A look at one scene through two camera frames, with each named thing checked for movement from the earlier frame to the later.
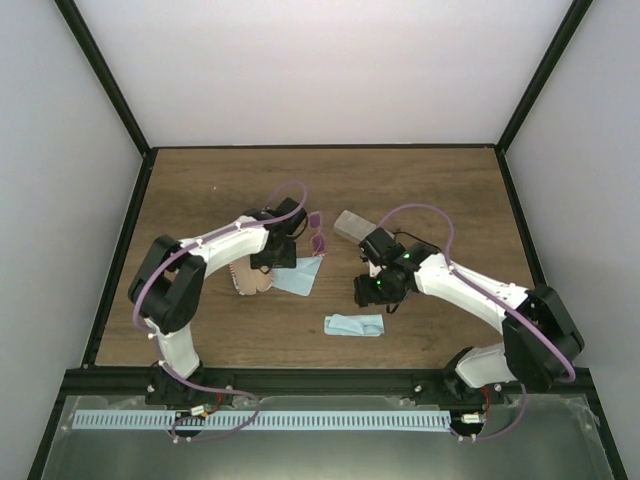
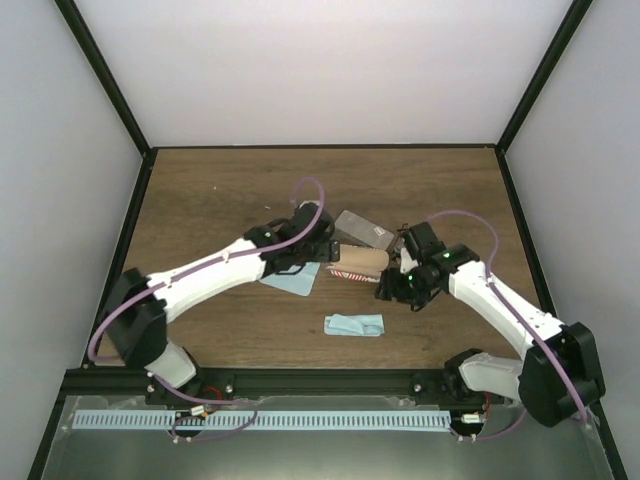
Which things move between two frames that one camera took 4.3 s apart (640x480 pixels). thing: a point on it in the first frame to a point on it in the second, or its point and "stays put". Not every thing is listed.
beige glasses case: [248, 280] to [360, 263]
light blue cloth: [353, 325] stays put
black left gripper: [288, 260] to [329, 252]
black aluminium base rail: [568, 385] stays put
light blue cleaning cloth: [298, 279] stays put
